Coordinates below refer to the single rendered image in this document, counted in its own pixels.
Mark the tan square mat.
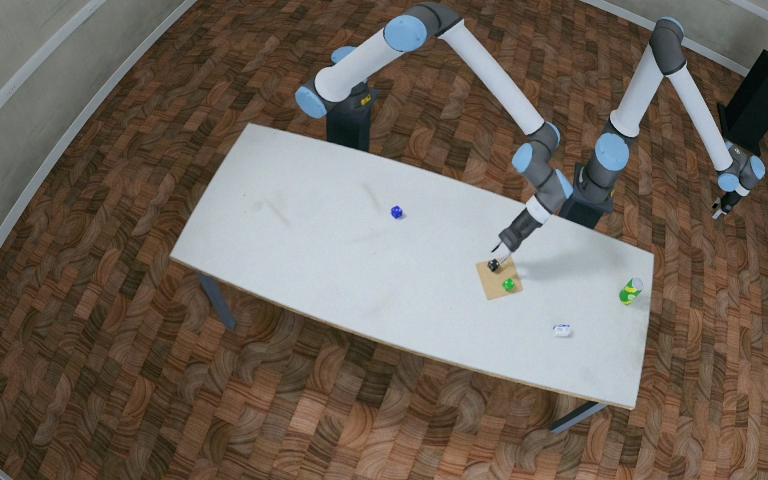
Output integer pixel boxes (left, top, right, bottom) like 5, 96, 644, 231
475, 255, 524, 301

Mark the black cabinet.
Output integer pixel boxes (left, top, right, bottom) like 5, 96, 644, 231
716, 49, 768, 158

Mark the white table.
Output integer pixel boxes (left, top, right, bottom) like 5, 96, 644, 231
169, 122, 655, 434

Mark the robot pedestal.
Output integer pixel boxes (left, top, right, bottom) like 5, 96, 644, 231
557, 163, 614, 230
325, 89, 380, 152

